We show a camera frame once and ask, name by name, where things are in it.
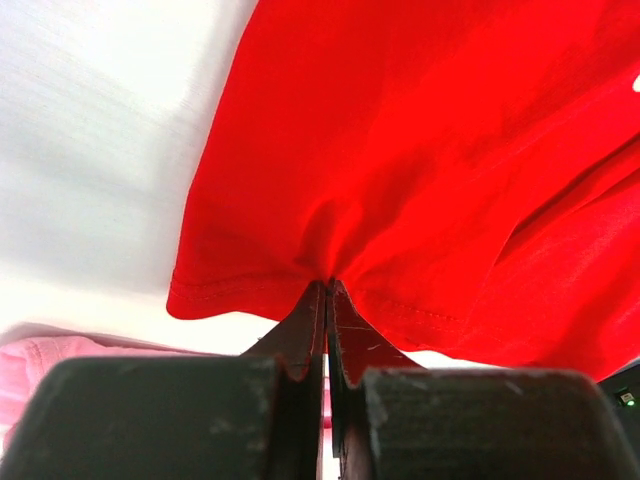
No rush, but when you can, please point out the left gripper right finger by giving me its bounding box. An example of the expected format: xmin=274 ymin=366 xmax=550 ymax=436
xmin=327 ymin=281 xmax=635 ymax=479

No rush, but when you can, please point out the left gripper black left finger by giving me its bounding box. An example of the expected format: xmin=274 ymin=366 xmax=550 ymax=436
xmin=1 ymin=282 xmax=326 ymax=479

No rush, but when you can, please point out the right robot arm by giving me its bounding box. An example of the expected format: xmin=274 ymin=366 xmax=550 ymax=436
xmin=599 ymin=359 xmax=639 ymax=441

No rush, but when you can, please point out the folded pink t-shirt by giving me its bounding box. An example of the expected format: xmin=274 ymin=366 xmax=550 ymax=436
xmin=1 ymin=335 xmax=188 ymax=450

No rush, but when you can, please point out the red teddy bear t-shirt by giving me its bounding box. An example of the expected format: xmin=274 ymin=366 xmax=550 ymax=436
xmin=167 ymin=1 xmax=639 ymax=380

